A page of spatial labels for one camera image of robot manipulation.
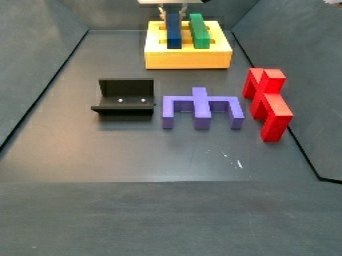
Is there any black angle bracket holder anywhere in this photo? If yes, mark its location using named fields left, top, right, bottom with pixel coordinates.
left=90, top=78, right=154, bottom=115

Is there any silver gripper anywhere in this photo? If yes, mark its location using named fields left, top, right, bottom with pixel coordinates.
left=137, top=0, right=204, bottom=22

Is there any blue rectangular bar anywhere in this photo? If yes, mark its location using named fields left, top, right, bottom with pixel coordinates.
left=165, top=13, right=181, bottom=49

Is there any purple branched block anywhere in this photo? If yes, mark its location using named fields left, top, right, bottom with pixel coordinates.
left=161, top=87, right=244, bottom=130

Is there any green rectangular bar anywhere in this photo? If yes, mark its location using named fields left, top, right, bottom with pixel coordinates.
left=189, top=13, right=210, bottom=49

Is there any red branched block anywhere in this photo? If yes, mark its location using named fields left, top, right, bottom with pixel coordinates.
left=242, top=68, right=293, bottom=142

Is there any yellow slotted wooden board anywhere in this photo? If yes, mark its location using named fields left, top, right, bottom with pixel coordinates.
left=144, top=21, right=232, bottom=70

